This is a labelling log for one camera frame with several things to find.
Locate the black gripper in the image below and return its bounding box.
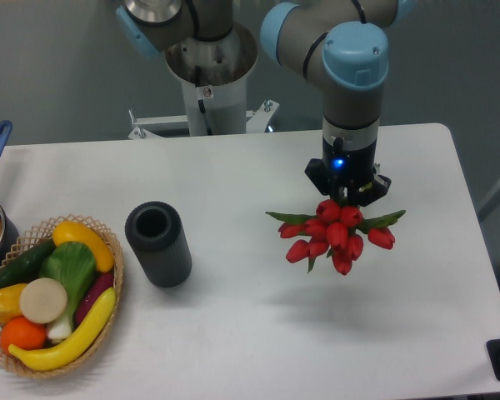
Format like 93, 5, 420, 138
305, 127, 391, 206

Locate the red tulip bouquet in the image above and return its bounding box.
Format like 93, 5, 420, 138
266, 199, 406, 276

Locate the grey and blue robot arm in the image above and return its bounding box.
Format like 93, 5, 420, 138
116, 1, 414, 207

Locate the dark grey ribbed vase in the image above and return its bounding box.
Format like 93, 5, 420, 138
125, 201, 193, 288

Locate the purple eggplant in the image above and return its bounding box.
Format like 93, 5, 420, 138
74, 272, 113, 327

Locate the yellow squash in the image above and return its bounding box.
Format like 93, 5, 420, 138
52, 221, 114, 273

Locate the green bok choy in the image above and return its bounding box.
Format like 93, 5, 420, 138
38, 242, 96, 343

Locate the woven wicker basket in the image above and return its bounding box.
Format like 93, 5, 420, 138
0, 214, 124, 379

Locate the beige round mushroom cap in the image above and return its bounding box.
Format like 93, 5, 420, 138
19, 277, 68, 324

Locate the green cucumber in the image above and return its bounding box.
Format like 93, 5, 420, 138
0, 240, 56, 289

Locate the yellow banana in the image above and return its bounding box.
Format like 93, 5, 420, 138
8, 287, 117, 372

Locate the orange fruit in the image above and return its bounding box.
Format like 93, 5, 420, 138
0, 317, 47, 354

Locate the yellow bell pepper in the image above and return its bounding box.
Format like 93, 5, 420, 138
0, 283, 27, 324

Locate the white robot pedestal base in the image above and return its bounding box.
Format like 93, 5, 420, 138
128, 22, 279, 139

